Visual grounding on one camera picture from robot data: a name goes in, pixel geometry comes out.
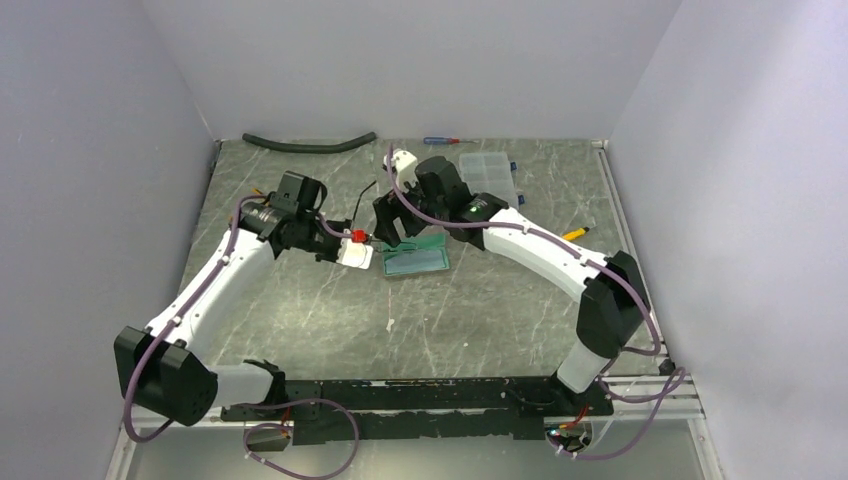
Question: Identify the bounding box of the clear plastic organizer box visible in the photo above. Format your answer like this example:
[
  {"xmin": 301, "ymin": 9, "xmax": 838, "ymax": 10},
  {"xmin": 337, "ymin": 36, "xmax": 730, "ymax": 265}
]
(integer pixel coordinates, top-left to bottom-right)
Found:
[{"xmin": 458, "ymin": 152, "xmax": 525, "ymax": 209}]

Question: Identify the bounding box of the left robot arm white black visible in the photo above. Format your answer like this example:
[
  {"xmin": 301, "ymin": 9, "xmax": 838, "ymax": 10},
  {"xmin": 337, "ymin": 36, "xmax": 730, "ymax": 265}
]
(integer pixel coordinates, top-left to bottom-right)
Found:
[{"xmin": 114, "ymin": 171, "xmax": 373, "ymax": 426}]

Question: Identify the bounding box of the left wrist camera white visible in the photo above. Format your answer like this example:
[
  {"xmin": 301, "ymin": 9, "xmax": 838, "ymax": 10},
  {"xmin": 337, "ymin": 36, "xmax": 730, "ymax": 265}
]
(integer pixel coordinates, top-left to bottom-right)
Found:
[{"xmin": 335, "ymin": 229, "xmax": 374, "ymax": 270}]

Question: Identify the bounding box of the yellow utility knife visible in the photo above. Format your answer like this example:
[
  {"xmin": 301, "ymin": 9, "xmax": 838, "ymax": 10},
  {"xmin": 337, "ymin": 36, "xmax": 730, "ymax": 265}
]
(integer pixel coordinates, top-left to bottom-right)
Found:
[{"xmin": 562, "ymin": 227, "xmax": 593, "ymax": 242}]

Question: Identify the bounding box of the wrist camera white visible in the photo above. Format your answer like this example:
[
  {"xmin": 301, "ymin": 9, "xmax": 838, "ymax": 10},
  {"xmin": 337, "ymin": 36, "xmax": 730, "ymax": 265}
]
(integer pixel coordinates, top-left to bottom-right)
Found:
[
  {"xmin": 383, "ymin": 149, "xmax": 419, "ymax": 189},
  {"xmin": 335, "ymin": 229, "xmax": 374, "ymax": 270}
]

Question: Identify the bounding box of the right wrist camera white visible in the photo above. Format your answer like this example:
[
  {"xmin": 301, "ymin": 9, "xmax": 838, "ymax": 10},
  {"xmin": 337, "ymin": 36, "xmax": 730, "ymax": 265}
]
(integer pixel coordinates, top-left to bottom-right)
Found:
[{"xmin": 383, "ymin": 149, "xmax": 419, "ymax": 189}]

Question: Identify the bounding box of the light blue cleaning cloth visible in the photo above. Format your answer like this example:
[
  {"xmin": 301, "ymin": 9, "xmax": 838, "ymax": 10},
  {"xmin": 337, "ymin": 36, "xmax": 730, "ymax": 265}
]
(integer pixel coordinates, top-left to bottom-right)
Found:
[{"xmin": 383, "ymin": 250, "xmax": 449, "ymax": 276}]

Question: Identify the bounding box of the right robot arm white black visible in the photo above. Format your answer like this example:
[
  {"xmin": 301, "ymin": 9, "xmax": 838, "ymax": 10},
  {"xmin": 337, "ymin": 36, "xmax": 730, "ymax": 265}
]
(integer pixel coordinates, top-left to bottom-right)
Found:
[{"xmin": 373, "ymin": 150, "xmax": 658, "ymax": 415}]

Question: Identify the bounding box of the blue red screwdriver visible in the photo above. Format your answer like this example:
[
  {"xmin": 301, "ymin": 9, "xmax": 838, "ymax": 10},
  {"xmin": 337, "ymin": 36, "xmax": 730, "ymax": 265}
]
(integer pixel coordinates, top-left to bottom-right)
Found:
[{"xmin": 422, "ymin": 136, "xmax": 476, "ymax": 145}]

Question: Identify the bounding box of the aluminium frame rail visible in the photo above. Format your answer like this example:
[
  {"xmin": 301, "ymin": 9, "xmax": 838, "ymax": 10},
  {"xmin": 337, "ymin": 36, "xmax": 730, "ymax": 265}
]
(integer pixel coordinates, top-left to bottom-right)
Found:
[{"xmin": 119, "ymin": 376, "xmax": 707, "ymax": 432}]

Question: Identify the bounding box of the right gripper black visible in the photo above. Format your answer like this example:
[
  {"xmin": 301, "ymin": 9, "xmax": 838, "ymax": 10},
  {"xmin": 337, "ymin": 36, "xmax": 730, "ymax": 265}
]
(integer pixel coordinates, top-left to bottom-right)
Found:
[{"xmin": 373, "ymin": 172, "xmax": 448, "ymax": 248}]

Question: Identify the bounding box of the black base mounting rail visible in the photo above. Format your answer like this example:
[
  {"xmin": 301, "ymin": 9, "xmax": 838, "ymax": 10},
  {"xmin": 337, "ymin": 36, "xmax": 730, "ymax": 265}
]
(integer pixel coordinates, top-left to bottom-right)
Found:
[{"xmin": 221, "ymin": 376, "xmax": 614, "ymax": 445}]

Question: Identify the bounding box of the black rubber hose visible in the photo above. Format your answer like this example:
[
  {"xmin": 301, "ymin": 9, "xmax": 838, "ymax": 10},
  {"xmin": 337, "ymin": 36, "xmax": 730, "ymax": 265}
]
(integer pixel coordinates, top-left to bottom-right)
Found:
[{"xmin": 241, "ymin": 131, "xmax": 378, "ymax": 155}]

